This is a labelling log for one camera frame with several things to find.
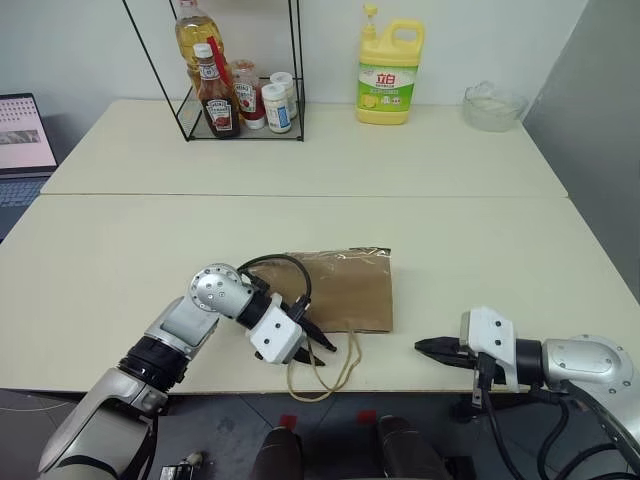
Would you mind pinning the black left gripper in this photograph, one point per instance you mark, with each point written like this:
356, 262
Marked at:
305, 345

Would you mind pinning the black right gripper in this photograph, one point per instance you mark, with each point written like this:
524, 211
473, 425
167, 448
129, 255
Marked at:
467, 357

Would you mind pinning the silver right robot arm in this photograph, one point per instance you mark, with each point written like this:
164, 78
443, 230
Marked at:
585, 360

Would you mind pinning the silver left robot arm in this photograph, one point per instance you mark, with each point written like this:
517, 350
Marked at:
195, 325

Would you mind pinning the dark rounded shape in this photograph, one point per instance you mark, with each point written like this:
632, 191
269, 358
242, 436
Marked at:
282, 455
407, 450

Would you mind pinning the small metal black device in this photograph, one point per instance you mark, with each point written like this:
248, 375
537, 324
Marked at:
182, 467

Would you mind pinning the white spice jar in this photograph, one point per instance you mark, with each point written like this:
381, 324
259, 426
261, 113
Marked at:
287, 92
277, 112

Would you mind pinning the clear glass bowl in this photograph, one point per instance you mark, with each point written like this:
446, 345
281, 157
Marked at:
495, 110

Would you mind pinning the tall glass ketchup bottle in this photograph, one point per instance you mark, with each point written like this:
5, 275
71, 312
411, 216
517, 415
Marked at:
220, 112

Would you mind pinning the red squeeze ketchup bottle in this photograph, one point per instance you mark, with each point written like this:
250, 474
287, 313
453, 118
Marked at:
250, 100

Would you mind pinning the yellow dish soap jug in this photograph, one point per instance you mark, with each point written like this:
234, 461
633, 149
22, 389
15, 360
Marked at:
385, 90

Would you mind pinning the yellow cooking oil bottle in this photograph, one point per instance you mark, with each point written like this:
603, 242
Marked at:
195, 35

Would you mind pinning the grey laptop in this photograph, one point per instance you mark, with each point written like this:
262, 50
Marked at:
22, 135

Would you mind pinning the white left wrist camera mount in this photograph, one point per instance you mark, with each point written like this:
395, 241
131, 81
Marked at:
274, 332

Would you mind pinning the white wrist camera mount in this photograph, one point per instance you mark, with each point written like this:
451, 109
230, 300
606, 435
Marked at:
274, 332
492, 332

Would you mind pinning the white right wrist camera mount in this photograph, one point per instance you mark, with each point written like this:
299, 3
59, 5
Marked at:
492, 332

